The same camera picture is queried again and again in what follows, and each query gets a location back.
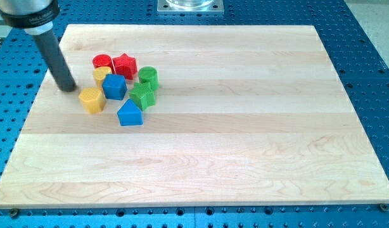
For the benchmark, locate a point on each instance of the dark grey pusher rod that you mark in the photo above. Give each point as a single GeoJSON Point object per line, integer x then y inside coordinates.
{"type": "Point", "coordinates": [49, 48]}

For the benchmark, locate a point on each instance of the yellow heart block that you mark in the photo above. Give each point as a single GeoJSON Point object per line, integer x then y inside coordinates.
{"type": "Point", "coordinates": [99, 74]}

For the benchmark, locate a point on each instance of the yellow hexagon block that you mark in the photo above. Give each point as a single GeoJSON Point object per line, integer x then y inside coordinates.
{"type": "Point", "coordinates": [92, 99]}

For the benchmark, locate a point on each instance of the red cylinder block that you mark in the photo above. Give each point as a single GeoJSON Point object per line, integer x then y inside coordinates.
{"type": "Point", "coordinates": [103, 60]}

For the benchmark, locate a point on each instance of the red star block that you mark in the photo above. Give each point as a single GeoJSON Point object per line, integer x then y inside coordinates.
{"type": "Point", "coordinates": [125, 65]}

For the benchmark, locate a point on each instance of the blue cube block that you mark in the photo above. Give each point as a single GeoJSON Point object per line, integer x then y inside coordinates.
{"type": "Point", "coordinates": [114, 87]}

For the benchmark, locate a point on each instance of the green cylinder block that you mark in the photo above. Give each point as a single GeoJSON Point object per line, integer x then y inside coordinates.
{"type": "Point", "coordinates": [149, 74]}

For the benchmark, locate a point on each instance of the green star block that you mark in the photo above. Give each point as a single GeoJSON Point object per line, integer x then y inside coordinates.
{"type": "Point", "coordinates": [142, 95]}

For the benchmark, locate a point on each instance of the blue pentagon house block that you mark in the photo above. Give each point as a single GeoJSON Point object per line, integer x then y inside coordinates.
{"type": "Point", "coordinates": [130, 114]}

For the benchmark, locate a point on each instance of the light wooden board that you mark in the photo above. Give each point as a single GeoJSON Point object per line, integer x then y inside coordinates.
{"type": "Point", "coordinates": [244, 115]}

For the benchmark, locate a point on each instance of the left board stop screw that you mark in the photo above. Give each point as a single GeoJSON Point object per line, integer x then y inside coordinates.
{"type": "Point", "coordinates": [13, 212]}

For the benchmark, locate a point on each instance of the board stop screw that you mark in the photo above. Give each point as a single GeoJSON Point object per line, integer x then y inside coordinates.
{"type": "Point", "coordinates": [13, 212]}
{"type": "Point", "coordinates": [384, 207]}

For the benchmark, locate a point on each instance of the right board stop screw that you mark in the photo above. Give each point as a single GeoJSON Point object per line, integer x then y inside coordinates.
{"type": "Point", "coordinates": [384, 207]}

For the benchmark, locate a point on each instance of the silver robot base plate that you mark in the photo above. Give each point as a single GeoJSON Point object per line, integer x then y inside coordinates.
{"type": "Point", "coordinates": [192, 7]}

